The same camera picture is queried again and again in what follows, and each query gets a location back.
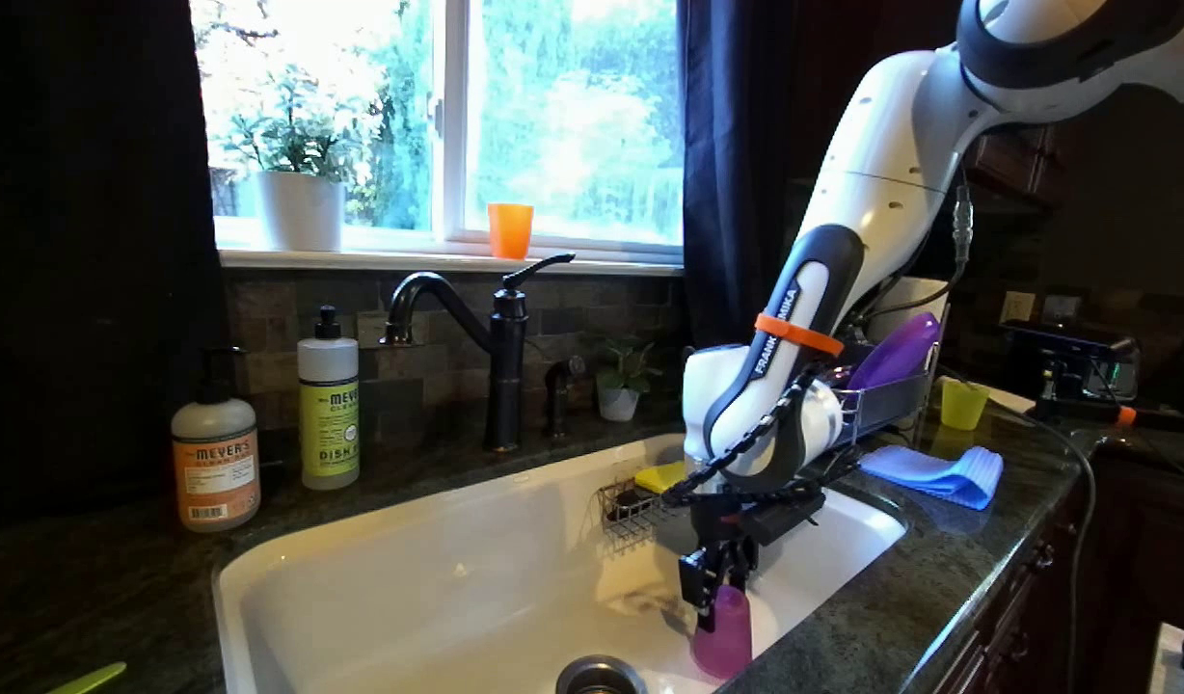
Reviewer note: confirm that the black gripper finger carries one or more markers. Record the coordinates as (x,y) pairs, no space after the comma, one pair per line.
(741,564)
(694,591)

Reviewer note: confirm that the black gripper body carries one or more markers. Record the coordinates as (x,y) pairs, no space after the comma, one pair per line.
(748,514)

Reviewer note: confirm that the purple plastic cup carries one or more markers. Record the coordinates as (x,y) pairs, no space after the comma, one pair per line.
(727,641)

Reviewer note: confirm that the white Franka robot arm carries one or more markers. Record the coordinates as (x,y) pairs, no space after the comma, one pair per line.
(899,180)

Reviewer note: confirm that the green plastic cup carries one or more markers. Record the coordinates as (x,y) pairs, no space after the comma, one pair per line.
(960,402)

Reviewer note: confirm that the orange plastic cup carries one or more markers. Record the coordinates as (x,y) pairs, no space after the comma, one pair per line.
(511,231)

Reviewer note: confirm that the yellow sponge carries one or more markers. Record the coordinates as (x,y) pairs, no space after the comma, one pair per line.
(662,476)

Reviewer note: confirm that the metal sink drain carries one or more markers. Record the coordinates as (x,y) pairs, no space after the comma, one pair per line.
(599,676)

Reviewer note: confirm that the small plant in white pot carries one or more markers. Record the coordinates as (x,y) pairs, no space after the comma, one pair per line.
(617,385)

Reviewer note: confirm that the blue folded cloth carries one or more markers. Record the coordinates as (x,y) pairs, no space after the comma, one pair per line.
(939,470)

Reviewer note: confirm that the purple plastic bowl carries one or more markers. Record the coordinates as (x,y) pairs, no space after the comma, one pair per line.
(897,354)

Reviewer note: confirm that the white kitchen sink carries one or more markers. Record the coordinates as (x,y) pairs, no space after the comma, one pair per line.
(458,579)

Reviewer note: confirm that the dark bronze faucet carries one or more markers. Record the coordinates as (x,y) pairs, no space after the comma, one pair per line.
(506,348)

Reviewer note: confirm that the dark curtain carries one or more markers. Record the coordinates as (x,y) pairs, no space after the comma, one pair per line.
(728,165)
(90,245)

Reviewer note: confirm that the black countertop appliance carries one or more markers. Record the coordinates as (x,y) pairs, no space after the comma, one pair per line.
(1072,365)

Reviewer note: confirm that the white soap bottle green label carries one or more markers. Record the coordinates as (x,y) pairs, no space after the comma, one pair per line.
(327,404)

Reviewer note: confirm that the white framed window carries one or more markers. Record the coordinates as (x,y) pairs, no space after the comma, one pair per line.
(563,129)

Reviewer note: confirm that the brown soap bottle orange label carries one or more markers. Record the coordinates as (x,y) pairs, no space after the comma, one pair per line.
(212,465)

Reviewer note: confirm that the large plant in white pot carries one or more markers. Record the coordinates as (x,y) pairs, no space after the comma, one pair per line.
(299,192)

